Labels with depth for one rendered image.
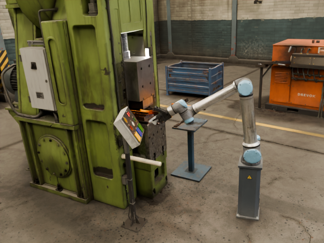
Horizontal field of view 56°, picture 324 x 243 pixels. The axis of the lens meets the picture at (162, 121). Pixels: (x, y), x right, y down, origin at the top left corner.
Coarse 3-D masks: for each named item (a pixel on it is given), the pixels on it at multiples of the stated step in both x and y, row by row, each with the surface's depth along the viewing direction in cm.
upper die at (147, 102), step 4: (144, 100) 315; (148, 100) 323; (152, 100) 330; (128, 104) 322; (132, 104) 320; (136, 104) 317; (140, 104) 315; (144, 104) 316; (148, 104) 324; (140, 108) 317; (144, 108) 317
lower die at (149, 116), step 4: (136, 112) 331; (140, 112) 331; (144, 112) 328; (148, 112) 326; (136, 116) 323; (140, 116) 322; (144, 116) 321; (148, 116) 327; (152, 116) 334; (140, 120) 322; (144, 120) 320; (148, 120) 328
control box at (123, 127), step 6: (126, 108) 279; (120, 114) 271; (126, 114) 271; (132, 114) 284; (120, 120) 254; (132, 120) 276; (120, 126) 256; (126, 126) 256; (132, 126) 268; (120, 132) 258; (126, 132) 257; (132, 132) 260; (126, 138) 260; (132, 138) 259; (132, 144) 261; (138, 144) 261
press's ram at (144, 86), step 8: (136, 56) 325; (128, 64) 299; (136, 64) 295; (144, 64) 306; (152, 64) 320; (128, 72) 302; (136, 72) 298; (144, 72) 308; (152, 72) 323; (128, 80) 306; (136, 80) 301; (144, 80) 310; (152, 80) 325; (128, 88) 309; (136, 88) 304; (144, 88) 312; (152, 88) 327; (128, 96) 313; (136, 96) 308; (144, 96) 314
